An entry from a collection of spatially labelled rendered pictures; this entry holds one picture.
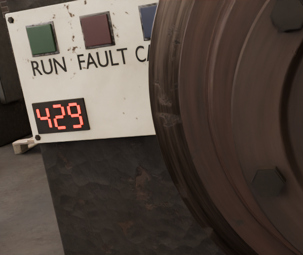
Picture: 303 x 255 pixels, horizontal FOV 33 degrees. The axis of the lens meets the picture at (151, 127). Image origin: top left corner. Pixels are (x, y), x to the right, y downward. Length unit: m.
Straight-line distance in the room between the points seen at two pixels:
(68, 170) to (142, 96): 0.17
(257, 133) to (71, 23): 0.35
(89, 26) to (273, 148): 0.33
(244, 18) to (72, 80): 0.32
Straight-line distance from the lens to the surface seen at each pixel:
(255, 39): 0.36
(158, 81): 0.48
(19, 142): 5.23
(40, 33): 0.67
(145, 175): 0.69
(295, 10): 0.35
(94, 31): 0.64
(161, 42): 0.47
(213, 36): 0.44
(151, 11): 0.61
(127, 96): 0.64
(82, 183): 0.73
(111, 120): 0.66
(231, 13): 0.41
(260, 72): 0.37
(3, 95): 5.77
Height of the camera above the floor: 1.22
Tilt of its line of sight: 13 degrees down
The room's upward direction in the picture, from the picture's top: 10 degrees counter-clockwise
